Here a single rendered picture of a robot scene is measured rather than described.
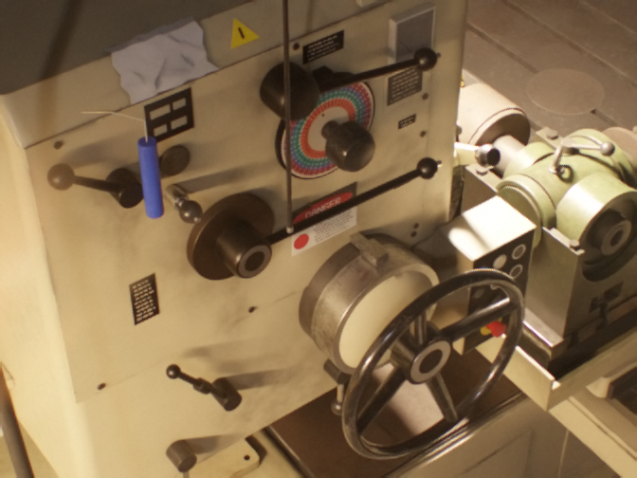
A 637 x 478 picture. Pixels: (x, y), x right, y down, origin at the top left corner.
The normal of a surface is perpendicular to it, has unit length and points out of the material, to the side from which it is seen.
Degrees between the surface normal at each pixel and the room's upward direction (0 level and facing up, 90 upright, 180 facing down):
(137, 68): 49
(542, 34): 0
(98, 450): 90
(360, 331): 80
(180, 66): 70
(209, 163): 90
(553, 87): 0
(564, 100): 0
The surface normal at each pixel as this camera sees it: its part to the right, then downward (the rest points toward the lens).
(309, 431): 0.00, -0.73
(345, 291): -0.48, -0.35
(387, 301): 0.40, 0.18
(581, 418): -0.81, 0.40
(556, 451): 0.59, 0.55
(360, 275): -0.30, -0.54
